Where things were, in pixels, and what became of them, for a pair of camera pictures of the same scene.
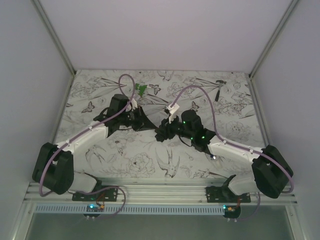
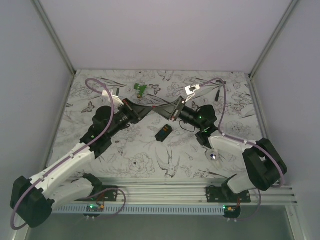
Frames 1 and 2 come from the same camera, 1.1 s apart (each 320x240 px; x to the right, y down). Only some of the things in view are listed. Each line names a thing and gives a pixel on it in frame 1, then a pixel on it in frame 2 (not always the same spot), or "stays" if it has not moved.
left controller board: (94, 208) stays
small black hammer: (217, 94) stays
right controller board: (232, 211) stays
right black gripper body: (175, 128) to (179, 109)
